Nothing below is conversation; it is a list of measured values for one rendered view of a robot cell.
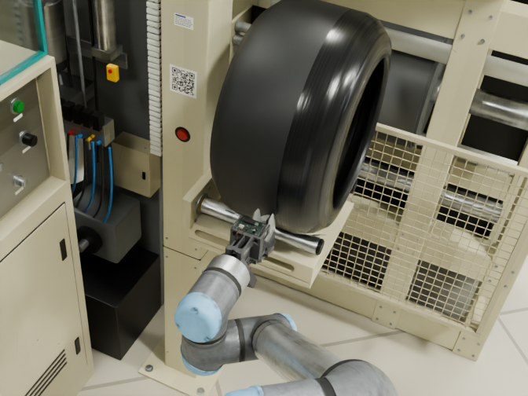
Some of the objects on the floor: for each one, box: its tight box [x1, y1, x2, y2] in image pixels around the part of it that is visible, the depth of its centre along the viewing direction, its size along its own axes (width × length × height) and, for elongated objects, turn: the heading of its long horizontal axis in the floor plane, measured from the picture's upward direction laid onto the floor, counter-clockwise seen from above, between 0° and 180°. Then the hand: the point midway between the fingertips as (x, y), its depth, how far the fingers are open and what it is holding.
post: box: [160, 0, 233, 378], centre depth 170 cm, size 13×13×250 cm
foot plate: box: [138, 335, 227, 396], centre depth 250 cm, size 27×27×2 cm
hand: (268, 221), depth 157 cm, fingers closed
